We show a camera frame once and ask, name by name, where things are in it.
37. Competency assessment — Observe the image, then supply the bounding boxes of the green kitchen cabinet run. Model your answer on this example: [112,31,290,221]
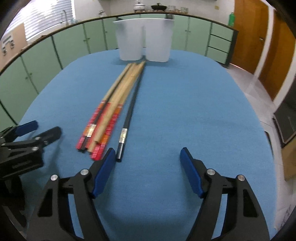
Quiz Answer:
[0,13,239,130]

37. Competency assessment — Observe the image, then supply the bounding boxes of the blue tablecloth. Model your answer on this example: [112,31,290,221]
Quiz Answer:
[17,49,278,241]

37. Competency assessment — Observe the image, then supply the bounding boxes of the black case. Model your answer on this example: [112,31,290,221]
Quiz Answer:
[273,93,296,149]

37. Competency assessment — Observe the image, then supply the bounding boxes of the cardboard box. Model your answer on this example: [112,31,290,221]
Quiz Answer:
[283,148,296,181]

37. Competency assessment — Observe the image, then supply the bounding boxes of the white wall bracket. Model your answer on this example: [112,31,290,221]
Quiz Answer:
[1,36,15,55]

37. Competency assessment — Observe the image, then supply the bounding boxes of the window blinds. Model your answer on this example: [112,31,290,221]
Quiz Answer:
[7,0,76,42]

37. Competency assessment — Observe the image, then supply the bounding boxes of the wooden door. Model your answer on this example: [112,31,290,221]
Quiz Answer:
[258,17,296,101]
[231,0,270,75]

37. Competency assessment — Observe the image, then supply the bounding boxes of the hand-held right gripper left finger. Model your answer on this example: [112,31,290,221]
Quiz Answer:
[26,148,116,241]

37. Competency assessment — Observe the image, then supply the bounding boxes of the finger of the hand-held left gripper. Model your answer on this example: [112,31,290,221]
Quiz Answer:
[28,126,62,149]
[0,120,39,142]

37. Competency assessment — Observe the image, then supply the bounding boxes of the black chopstick with silver band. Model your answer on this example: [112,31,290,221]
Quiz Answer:
[80,67,130,153]
[116,61,147,163]

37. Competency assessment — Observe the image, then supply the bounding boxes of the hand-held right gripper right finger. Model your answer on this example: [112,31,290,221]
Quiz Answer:
[180,147,270,241]

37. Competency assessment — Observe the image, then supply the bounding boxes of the glass jars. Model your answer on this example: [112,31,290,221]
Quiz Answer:
[168,5,189,13]

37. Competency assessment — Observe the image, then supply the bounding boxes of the brown board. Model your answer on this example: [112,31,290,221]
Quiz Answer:
[0,23,28,67]

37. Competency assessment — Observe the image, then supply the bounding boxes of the plain wooden chopstick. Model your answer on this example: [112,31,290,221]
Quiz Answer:
[87,62,139,154]

